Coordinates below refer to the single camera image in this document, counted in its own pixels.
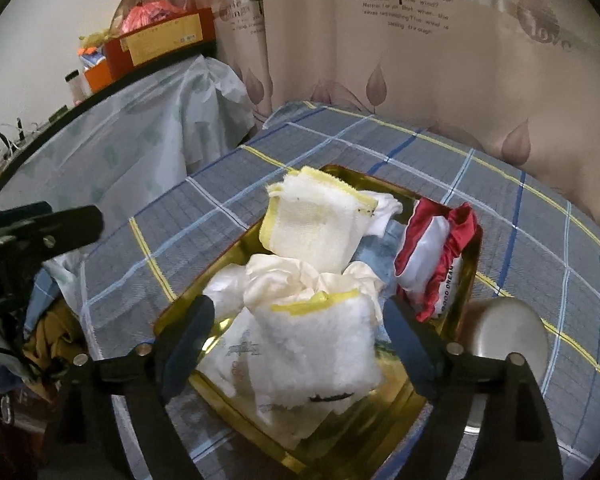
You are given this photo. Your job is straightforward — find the light blue fluffy towel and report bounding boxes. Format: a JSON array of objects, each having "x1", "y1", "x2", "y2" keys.
[{"x1": 352, "y1": 220, "x2": 405, "y2": 285}]

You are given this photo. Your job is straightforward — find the stainless steel bowl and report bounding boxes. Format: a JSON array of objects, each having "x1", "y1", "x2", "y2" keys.
[{"x1": 454, "y1": 296, "x2": 552, "y2": 436}]

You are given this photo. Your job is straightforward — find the white green dotted cover sheet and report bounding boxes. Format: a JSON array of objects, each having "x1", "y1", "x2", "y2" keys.
[{"x1": 0, "y1": 56, "x2": 256, "y2": 327}]

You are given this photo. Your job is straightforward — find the grey plaid tablecloth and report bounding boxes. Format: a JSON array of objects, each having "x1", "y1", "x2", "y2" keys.
[{"x1": 78, "y1": 100, "x2": 600, "y2": 480}]

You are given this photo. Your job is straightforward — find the white printed cloth bag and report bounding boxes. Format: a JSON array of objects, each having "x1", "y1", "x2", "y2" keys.
[{"x1": 197, "y1": 263, "x2": 332, "y2": 448}]

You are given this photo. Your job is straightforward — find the red white fabric pouch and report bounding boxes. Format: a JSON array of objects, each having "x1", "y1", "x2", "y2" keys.
[{"x1": 393, "y1": 197, "x2": 479, "y2": 322}]

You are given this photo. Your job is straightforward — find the small white fluffy cloth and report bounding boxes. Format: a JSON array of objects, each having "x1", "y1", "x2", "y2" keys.
[{"x1": 362, "y1": 191, "x2": 403, "y2": 238}]

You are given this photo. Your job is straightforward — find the white yellow-edged towel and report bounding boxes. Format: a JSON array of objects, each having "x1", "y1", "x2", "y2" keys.
[{"x1": 249, "y1": 289, "x2": 382, "y2": 408}]

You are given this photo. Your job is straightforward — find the cream fluffy towel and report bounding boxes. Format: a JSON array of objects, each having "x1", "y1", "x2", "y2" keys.
[{"x1": 201, "y1": 251, "x2": 387, "y2": 321}]

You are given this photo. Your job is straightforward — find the beige leaf print curtain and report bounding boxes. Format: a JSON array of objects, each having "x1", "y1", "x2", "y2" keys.
[{"x1": 168, "y1": 0, "x2": 600, "y2": 226}]

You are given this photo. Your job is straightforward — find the red yellow cardboard box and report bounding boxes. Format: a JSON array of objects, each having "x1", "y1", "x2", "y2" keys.
[{"x1": 104, "y1": 8, "x2": 215, "y2": 80}]

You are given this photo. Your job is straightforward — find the orange box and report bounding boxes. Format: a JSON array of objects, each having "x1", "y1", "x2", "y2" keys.
[{"x1": 84, "y1": 60, "x2": 114, "y2": 93}]

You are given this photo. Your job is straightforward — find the red plastic bag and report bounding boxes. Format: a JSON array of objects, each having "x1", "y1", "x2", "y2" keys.
[{"x1": 120, "y1": 0, "x2": 184, "y2": 35}]

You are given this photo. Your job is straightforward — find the gold red tin tray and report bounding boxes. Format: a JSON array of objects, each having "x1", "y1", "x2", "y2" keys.
[{"x1": 154, "y1": 164, "x2": 482, "y2": 479}]

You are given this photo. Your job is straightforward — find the small yellow cloth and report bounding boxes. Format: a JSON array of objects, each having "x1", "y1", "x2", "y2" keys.
[{"x1": 259, "y1": 166, "x2": 378, "y2": 273}]

